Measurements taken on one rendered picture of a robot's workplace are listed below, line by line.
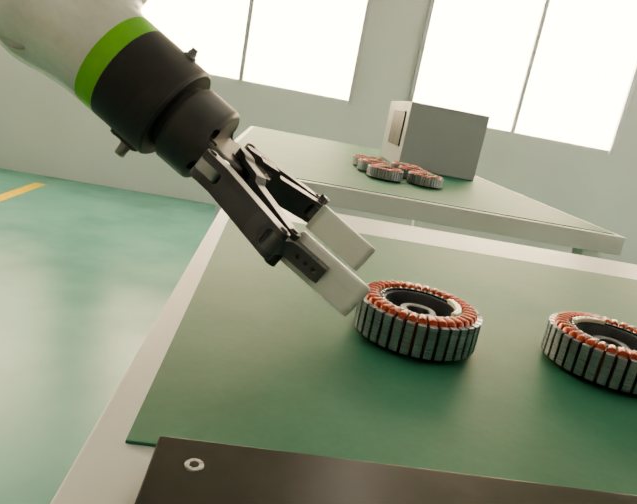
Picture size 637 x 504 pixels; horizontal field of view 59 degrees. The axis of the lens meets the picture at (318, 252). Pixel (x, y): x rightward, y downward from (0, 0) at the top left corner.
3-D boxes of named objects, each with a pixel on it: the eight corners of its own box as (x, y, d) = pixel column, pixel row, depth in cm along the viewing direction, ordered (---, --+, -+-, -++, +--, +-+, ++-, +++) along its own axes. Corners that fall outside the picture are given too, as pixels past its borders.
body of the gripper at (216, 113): (174, 149, 54) (246, 212, 55) (135, 154, 46) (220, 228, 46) (220, 87, 52) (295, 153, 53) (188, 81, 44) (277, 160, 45)
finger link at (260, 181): (249, 151, 49) (238, 144, 48) (309, 231, 42) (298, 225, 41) (222, 185, 50) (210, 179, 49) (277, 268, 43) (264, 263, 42)
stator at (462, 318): (346, 347, 46) (355, 305, 45) (355, 303, 57) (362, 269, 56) (482, 378, 45) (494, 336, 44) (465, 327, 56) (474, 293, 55)
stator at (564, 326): (698, 399, 49) (713, 361, 48) (606, 402, 45) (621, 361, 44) (598, 342, 59) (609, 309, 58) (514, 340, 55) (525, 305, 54)
